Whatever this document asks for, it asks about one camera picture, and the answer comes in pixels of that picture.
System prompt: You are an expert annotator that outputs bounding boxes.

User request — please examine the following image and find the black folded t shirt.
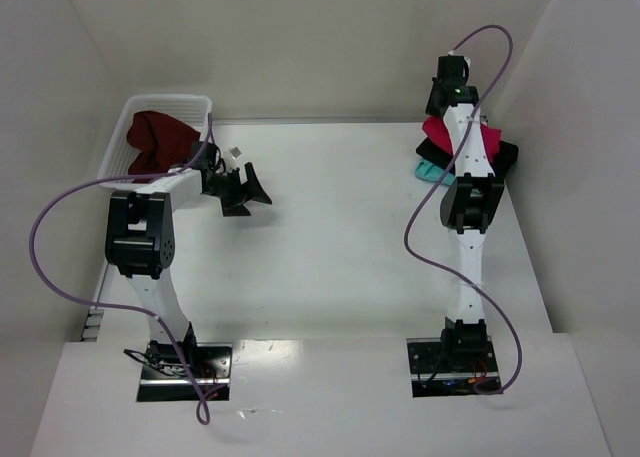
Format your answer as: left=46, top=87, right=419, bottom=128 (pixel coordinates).
left=416, top=138, right=519, bottom=178

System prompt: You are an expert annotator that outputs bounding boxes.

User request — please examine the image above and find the teal folded t shirt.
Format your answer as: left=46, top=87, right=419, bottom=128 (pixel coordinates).
left=414, top=159, right=455, bottom=186

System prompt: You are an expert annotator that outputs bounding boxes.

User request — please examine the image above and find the pink t shirt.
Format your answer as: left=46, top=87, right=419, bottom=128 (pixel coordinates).
left=422, top=116, right=502, bottom=162

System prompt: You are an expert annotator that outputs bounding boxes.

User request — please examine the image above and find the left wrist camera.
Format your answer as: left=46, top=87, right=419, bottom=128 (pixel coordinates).
left=222, top=147, right=242, bottom=172

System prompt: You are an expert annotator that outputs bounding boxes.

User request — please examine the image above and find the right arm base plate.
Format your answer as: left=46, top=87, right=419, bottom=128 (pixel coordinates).
left=406, top=338, right=502, bottom=398

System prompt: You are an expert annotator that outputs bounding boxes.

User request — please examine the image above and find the dark red t shirt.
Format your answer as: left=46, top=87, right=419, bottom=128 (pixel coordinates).
left=126, top=111, right=200, bottom=175

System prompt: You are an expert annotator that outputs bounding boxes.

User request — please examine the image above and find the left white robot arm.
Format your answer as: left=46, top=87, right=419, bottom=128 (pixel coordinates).
left=105, top=144, right=272, bottom=367

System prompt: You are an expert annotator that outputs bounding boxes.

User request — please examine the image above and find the white plastic basket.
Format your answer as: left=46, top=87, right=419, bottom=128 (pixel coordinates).
left=97, top=94, right=212, bottom=190

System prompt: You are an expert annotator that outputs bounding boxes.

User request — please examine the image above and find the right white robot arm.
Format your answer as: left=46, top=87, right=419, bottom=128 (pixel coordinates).
left=426, top=54, right=504, bottom=371

